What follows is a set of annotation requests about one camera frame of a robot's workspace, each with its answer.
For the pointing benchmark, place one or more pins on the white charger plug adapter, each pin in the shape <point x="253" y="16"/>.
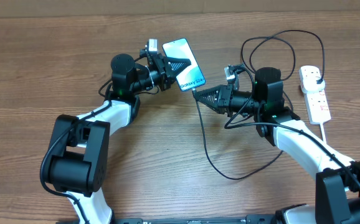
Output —
<point x="312" y="85"/>

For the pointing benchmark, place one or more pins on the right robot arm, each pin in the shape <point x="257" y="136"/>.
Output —
<point x="336" y="176"/>

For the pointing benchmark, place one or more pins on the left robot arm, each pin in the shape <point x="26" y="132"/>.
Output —
<point x="75" y="163"/>

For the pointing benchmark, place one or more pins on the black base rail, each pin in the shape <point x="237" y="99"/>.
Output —
<point x="192" y="221"/>

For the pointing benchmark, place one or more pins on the Samsung Galaxy smartphone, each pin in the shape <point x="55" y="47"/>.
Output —
<point x="192" y="76"/>

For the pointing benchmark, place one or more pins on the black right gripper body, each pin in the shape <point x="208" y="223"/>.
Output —
<point x="233" y="101"/>

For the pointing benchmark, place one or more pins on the white power strip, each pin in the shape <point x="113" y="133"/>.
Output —
<point x="316" y="103"/>

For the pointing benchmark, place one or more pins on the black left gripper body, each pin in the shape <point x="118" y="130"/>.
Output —
<point x="154" y="75"/>

